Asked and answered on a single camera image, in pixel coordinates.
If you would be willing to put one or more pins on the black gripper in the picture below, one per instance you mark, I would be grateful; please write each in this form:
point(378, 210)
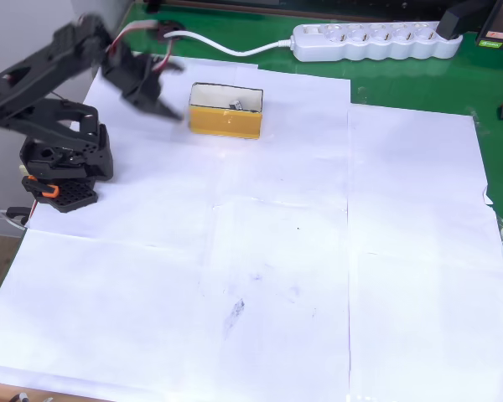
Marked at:
point(144, 93)

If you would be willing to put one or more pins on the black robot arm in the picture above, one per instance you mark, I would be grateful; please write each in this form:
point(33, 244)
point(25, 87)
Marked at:
point(46, 117)

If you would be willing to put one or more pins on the yellow rectangular box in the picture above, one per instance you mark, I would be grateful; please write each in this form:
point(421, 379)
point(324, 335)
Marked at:
point(224, 123)

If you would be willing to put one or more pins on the black orange table clamp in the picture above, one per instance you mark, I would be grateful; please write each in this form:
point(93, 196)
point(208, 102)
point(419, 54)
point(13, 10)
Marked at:
point(46, 189)

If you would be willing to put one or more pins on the white power strip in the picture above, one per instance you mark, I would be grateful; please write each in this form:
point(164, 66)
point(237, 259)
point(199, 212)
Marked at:
point(377, 42)

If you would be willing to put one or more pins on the green desk mat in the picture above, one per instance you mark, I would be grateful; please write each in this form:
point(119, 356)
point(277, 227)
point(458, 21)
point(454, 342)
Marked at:
point(402, 79)

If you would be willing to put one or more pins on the white paper table cover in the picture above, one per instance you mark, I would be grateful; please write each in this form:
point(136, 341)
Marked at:
point(276, 335)

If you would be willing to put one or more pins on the black power adapter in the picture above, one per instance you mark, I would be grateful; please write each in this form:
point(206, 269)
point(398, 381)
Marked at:
point(457, 21)

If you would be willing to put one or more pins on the black device with green label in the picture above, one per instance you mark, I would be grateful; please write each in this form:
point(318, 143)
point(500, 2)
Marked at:
point(501, 25)

